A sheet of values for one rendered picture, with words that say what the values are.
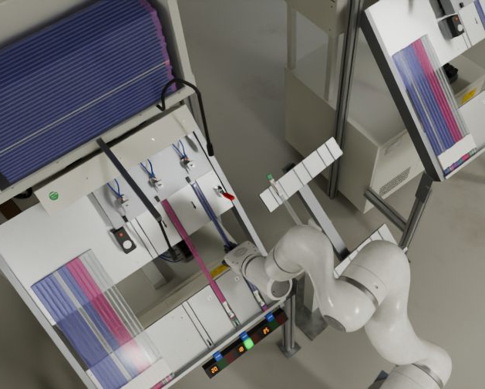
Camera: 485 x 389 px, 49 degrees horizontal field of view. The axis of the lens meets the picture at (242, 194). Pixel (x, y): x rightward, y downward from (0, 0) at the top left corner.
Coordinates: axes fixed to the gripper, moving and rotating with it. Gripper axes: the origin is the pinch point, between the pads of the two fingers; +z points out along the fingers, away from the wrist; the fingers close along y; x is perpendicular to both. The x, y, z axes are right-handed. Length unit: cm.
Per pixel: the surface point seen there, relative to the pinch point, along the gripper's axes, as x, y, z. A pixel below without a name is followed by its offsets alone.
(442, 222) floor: 84, -116, 38
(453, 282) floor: 98, -95, 17
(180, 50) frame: -65, -10, -11
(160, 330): 9.9, 32.8, -0.7
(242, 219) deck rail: -6.3, -8.1, 0.8
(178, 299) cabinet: 25.4, 20.2, 32.5
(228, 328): 23.4, 14.0, -3.0
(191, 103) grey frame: -45.9, -12.5, 10.2
